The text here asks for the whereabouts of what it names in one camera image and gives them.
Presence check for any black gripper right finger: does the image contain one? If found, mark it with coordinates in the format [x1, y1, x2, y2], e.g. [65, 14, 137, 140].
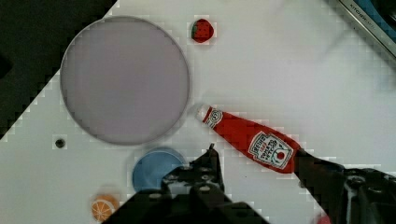
[294, 149, 346, 224]

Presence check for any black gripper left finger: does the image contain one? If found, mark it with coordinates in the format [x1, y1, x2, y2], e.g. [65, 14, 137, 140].
[161, 143, 224, 198]

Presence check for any red ketchup bottle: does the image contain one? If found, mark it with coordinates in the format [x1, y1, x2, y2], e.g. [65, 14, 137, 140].
[196, 105, 301, 174]

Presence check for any pink toy strawberry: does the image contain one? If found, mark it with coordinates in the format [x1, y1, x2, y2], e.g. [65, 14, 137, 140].
[317, 216, 332, 224]

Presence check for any blue bowl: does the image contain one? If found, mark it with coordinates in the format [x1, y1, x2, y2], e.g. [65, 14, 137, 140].
[131, 147, 186, 192]

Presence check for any toy orange slice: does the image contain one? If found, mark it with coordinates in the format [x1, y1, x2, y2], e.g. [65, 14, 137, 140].
[91, 194, 120, 223]

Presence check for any grey round plate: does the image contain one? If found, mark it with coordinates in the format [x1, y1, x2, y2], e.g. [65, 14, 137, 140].
[60, 16, 191, 146]

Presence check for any red toy strawberry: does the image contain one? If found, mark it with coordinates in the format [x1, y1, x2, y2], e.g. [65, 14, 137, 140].
[191, 19, 214, 43]

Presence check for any silver toaster oven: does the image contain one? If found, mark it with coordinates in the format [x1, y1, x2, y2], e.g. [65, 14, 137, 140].
[337, 0, 396, 57]

